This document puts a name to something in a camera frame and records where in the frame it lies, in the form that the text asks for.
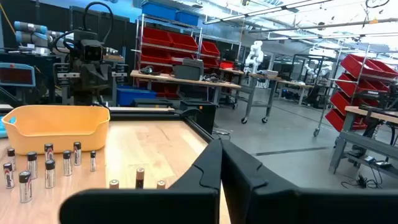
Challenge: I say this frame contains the grey frame wooden workbench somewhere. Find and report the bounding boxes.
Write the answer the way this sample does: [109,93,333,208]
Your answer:
[328,105,398,180]

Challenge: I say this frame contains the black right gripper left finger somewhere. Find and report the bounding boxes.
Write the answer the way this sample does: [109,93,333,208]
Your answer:
[58,139,223,224]

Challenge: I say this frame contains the yellow plastic bin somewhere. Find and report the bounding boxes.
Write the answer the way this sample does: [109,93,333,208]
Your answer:
[1,105,111,156]

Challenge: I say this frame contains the ceiling light strip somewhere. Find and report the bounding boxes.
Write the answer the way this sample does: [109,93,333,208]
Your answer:
[203,0,330,25]

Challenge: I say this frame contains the large blue plastic tote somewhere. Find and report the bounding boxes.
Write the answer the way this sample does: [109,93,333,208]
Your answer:
[117,86,157,106]

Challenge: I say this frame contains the dark grey equipment case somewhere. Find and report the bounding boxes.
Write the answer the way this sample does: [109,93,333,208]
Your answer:
[172,58,205,82]

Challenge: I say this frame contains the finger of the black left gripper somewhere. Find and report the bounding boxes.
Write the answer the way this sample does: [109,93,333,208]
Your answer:
[111,63,129,86]
[53,63,73,88]

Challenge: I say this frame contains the long wooden workbench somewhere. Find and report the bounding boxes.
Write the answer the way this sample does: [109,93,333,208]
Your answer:
[129,70,243,106]

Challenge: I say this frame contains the blue desk calculator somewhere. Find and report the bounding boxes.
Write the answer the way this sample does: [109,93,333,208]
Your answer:
[0,114,17,139]

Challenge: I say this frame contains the blue framed dark screen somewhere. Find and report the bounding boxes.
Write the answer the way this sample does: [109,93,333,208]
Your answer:
[0,62,36,88]

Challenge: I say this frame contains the metal wire shelf rack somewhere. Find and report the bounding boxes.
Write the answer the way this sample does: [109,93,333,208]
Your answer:
[134,14,242,100]

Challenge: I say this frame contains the tangled black floor cables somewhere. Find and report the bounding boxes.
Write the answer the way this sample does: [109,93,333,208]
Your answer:
[340,172,383,190]

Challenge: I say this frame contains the tilted metal wire rack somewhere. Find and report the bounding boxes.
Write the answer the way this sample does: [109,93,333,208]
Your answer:
[313,43,398,138]

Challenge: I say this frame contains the blue plastic storage bin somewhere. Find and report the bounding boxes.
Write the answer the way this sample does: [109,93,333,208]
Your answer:
[175,11,200,26]
[141,1,178,20]

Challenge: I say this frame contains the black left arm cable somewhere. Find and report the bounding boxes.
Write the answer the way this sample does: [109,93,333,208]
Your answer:
[83,1,114,44]

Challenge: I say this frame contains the wooden workbench on casters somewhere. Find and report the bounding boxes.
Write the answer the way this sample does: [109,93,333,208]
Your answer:
[241,70,315,124]

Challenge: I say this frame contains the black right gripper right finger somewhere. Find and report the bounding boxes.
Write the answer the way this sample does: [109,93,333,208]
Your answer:
[220,139,398,224]

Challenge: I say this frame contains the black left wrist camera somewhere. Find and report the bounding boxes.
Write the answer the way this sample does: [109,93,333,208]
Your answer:
[79,39,105,63]

